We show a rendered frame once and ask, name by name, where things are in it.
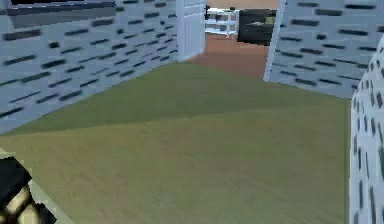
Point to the white room door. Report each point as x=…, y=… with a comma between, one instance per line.
x=190, y=30

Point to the white shelf unit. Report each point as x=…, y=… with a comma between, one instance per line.
x=222, y=22

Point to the black sofa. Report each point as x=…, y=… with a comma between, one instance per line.
x=256, y=27

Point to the black and cream patterned object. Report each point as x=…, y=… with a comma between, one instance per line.
x=16, y=193

